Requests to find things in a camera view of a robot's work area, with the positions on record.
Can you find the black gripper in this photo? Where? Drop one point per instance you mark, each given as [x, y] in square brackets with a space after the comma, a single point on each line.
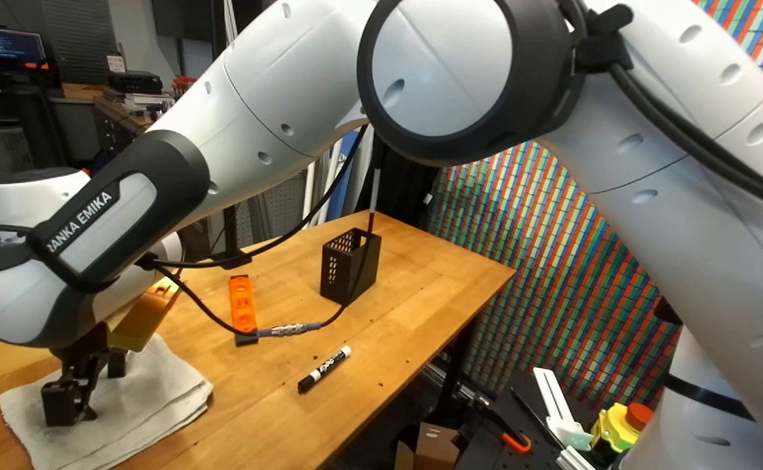
[89, 353]

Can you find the white cloth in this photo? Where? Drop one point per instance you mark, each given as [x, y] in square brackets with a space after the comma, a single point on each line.
[149, 401]

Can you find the black perforated box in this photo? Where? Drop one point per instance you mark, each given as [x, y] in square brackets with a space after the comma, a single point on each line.
[345, 265]

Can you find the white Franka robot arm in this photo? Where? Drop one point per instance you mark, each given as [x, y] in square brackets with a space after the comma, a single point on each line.
[503, 105]

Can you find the cardboard box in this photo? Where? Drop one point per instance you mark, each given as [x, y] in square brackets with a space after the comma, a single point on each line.
[433, 444]

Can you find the orange torpedo level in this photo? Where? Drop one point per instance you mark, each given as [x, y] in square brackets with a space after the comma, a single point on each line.
[241, 308]

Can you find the black pole stand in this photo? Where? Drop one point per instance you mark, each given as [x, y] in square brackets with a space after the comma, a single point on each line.
[231, 257]

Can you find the black marker pen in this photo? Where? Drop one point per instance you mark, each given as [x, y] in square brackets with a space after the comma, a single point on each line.
[324, 368]

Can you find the wooden top workbench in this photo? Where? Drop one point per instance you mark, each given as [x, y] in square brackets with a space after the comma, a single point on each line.
[124, 118]

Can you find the computer monitor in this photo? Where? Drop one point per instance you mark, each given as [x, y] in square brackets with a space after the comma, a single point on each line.
[4, 42]

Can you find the black curtain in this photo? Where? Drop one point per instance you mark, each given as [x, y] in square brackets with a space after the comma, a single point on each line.
[403, 187]

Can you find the colourful patterned screen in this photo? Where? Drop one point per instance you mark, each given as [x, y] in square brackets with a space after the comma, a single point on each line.
[565, 261]

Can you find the yellow emergency stop button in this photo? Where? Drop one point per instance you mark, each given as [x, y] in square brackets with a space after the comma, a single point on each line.
[618, 430]

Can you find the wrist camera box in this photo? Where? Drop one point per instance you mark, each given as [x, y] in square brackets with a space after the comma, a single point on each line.
[145, 315]

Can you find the white aluminium rail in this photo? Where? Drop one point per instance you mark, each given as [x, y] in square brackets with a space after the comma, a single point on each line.
[554, 406]

